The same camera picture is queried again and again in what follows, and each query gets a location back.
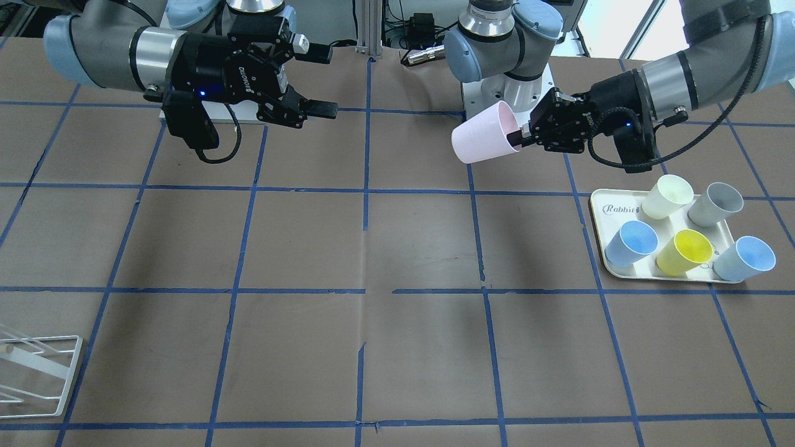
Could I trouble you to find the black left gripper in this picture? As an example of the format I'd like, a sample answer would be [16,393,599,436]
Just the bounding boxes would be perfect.
[507,78,653,153]

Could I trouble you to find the yellow plastic cup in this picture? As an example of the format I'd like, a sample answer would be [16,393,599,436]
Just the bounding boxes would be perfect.
[655,229,714,276]

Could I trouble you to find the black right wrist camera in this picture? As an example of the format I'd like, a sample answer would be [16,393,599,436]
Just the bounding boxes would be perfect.
[161,90,219,152]

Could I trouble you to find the cream plastic tray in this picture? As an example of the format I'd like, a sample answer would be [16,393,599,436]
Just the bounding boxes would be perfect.
[589,189,735,284]

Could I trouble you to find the white wire cup rack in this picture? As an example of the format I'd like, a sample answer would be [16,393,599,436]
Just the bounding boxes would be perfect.
[1,324,83,420]

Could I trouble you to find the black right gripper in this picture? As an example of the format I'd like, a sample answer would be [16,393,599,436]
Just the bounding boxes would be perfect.
[168,29,338,128]

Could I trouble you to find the pink plastic cup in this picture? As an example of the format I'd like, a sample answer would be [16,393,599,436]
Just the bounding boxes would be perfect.
[451,100,520,164]

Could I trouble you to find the pale green plastic cup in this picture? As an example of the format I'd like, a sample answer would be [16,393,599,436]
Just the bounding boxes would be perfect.
[641,174,694,220]

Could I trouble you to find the light blue plastic cup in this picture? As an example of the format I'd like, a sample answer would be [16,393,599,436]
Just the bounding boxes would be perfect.
[713,235,777,282]

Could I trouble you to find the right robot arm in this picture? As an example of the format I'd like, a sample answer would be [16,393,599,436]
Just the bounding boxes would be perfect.
[43,1,338,129]

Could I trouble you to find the grey plastic cup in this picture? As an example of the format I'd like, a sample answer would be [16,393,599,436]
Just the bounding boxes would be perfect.
[687,182,745,227]

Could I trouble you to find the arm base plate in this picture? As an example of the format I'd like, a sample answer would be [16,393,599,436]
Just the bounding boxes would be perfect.
[461,65,554,122]
[202,100,266,125]

